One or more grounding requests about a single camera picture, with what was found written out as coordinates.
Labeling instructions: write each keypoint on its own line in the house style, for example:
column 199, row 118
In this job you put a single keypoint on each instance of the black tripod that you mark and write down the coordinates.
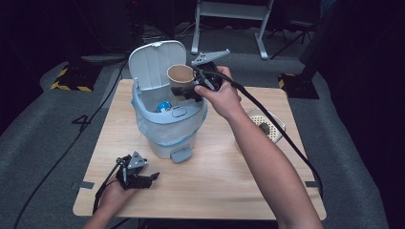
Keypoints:
column 296, row 38

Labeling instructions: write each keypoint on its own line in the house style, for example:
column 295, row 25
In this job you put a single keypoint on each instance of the white metal table frame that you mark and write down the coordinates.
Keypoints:
column 232, row 9

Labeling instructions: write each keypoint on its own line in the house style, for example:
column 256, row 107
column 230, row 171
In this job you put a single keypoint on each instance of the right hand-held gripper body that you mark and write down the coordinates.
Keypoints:
column 210, row 74

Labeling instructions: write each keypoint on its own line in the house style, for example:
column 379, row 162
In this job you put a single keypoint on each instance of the white perforated dish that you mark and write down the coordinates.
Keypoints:
column 254, row 118

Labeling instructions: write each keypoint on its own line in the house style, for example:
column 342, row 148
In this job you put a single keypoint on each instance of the brown paper cup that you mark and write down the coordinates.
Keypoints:
column 180, row 76

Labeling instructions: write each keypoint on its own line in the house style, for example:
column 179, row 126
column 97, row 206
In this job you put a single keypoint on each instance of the dark green lump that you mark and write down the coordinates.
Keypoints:
column 264, row 128

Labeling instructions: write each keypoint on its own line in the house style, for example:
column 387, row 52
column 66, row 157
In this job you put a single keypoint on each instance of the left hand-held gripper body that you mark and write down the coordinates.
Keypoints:
column 132, row 173

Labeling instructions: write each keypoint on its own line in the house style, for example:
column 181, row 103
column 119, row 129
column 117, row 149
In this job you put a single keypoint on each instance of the black stand with striped base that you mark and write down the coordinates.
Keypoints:
column 299, row 87
column 74, row 79

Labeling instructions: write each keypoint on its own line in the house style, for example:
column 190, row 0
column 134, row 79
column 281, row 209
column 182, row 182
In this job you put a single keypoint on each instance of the grey tape strip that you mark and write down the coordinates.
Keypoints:
column 86, row 184
column 311, row 183

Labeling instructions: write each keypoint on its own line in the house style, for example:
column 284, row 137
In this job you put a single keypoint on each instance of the person's left hand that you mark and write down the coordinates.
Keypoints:
column 114, row 198

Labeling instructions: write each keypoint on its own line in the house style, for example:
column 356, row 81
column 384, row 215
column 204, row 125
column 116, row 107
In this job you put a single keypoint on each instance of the person's right hand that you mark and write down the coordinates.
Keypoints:
column 224, row 100

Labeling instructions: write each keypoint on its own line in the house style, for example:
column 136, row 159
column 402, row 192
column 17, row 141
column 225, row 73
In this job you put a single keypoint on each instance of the blue printed carton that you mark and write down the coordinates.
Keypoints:
column 164, row 107

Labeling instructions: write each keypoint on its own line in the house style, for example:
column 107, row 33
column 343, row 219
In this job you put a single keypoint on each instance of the white pedal trash can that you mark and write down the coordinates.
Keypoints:
column 153, row 63

